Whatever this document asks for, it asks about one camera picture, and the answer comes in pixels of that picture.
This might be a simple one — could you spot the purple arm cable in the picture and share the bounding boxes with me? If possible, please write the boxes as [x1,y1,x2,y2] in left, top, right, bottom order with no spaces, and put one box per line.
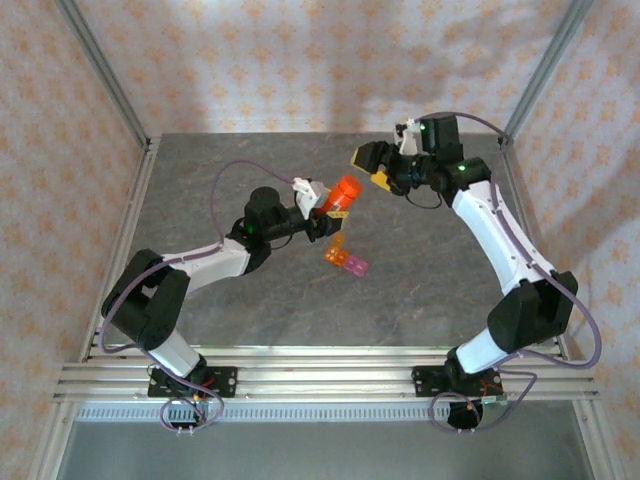
[97,159,301,439]
[417,112,604,435]

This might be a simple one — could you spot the thin black right gripper cable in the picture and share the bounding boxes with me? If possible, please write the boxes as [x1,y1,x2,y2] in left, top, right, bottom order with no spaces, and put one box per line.
[403,189,444,209]

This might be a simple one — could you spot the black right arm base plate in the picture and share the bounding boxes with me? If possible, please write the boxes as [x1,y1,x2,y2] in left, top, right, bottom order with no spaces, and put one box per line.
[412,364,506,400]

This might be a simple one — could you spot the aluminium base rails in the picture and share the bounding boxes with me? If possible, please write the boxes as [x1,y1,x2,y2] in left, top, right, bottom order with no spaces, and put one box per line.
[52,344,601,404]

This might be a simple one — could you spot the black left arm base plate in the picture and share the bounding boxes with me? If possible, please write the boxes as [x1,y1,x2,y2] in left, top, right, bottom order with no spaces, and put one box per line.
[147,366,239,400]

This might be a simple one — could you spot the orange pill bottle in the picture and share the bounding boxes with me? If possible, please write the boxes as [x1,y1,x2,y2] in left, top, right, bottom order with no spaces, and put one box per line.
[319,174,365,215]

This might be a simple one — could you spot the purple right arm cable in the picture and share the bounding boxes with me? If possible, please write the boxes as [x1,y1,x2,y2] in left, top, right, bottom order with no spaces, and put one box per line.
[417,112,604,435]

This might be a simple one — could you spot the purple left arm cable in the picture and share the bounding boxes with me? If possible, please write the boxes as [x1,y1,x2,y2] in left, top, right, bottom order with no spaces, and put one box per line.
[97,159,301,439]

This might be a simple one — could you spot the grey metal panel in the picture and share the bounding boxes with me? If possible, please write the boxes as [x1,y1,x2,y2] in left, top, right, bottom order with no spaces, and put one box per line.
[54,419,596,480]

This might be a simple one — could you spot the grey slotted cable duct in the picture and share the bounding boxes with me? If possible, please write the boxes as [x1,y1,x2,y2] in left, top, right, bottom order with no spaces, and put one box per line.
[74,403,576,424]

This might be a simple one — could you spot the orange patterned white curtain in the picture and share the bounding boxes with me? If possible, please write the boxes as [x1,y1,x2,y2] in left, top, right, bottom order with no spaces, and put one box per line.
[0,0,640,480]

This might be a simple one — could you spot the aluminium frame post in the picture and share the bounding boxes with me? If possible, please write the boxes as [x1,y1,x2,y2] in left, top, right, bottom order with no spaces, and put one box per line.
[52,0,154,151]
[499,0,596,149]

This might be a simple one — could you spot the orange pink pill organizer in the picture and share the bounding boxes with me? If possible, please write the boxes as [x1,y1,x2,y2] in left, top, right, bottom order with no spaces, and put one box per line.
[323,232,371,277]

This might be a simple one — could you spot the aluminium table side rail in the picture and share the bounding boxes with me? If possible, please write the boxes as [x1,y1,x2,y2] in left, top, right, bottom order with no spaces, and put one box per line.
[499,142,569,361]
[79,137,161,361]

